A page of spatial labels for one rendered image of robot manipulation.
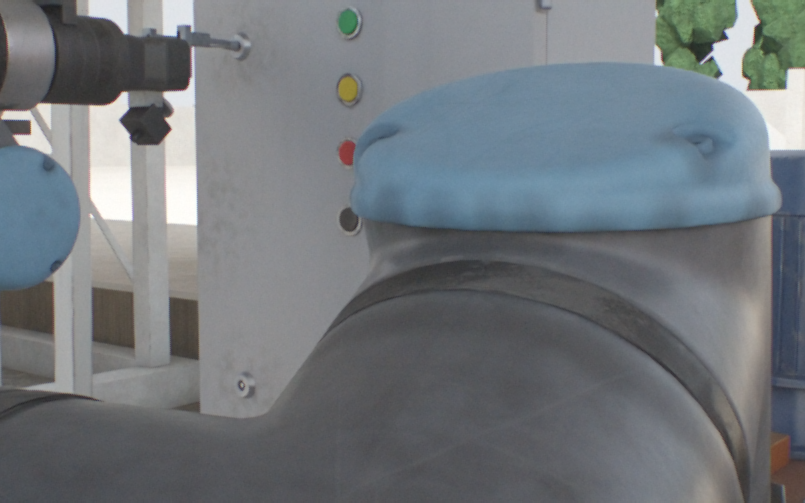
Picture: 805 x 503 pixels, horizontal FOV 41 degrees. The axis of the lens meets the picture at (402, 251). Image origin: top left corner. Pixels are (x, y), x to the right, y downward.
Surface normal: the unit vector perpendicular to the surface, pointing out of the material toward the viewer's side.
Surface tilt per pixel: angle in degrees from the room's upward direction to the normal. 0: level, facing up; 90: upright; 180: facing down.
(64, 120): 91
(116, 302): 90
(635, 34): 90
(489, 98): 19
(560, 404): 37
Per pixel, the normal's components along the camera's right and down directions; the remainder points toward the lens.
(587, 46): 0.79, 0.06
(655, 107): -0.14, -0.91
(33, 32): 0.76, -0.18
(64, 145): -0.62, 0.10
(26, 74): 0.72, 0.46
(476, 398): 0.04, -0.84
